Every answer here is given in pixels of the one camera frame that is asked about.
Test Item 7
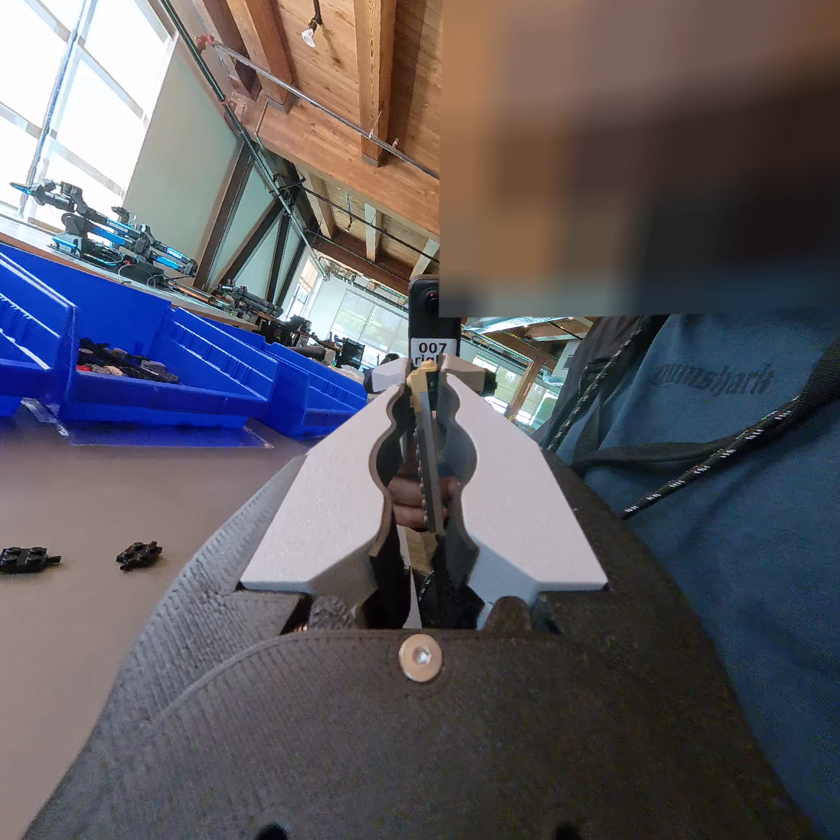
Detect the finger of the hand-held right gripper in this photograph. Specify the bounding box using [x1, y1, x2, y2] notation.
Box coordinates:
[443, 354, 496, 399]
[371, 357, 412, 395]

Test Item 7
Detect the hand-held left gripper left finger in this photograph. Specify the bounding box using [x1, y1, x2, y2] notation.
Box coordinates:
[239, 382, 408, 611]

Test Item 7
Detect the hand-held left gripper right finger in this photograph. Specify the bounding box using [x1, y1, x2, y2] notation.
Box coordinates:
[433, 375, 608, 627]

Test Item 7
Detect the grey and tan brick beam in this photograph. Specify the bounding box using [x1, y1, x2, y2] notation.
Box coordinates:
[406, 364, 454, 536]

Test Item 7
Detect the black brick axle plate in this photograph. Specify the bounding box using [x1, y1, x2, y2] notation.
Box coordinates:
[116, 541, 163, 572]
[0, 546, 63, 575]

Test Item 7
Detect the person's right hand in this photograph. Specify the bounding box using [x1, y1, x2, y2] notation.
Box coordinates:
[388, 474, 465, 531]

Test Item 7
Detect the blue plastic storage bin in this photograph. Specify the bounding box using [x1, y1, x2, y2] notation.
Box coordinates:
[213, 320, 368, 439]
[0, 252, 78, 419]
[0, 241, 282, 433]

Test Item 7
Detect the black jacket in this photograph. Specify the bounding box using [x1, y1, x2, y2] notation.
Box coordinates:
[532, 315, 670, 454]

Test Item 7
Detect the person in blue hoodie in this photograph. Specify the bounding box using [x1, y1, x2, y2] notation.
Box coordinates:
[535, 315, 840, 840]

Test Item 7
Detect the pile of dark brick pieces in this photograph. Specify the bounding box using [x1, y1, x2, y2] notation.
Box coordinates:
[75, 339, 181, 386]

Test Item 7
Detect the long wooden worktable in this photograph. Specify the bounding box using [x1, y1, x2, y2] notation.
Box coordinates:
[0, 213, 260, 332]

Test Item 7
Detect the large window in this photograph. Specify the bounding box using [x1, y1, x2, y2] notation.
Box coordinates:
[0, 0, 177, 224]

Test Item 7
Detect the silver ventilation duct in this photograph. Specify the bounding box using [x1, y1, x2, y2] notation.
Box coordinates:
[462, 317, 592, 337]

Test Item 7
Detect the black white speckled drawstring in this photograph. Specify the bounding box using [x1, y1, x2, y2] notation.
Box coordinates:
[620, 394, 808, 519]
[545, 325, 647, 454]

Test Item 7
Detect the black shoulder strap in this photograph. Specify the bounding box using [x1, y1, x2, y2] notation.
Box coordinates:
[571, 341, 840, 476]

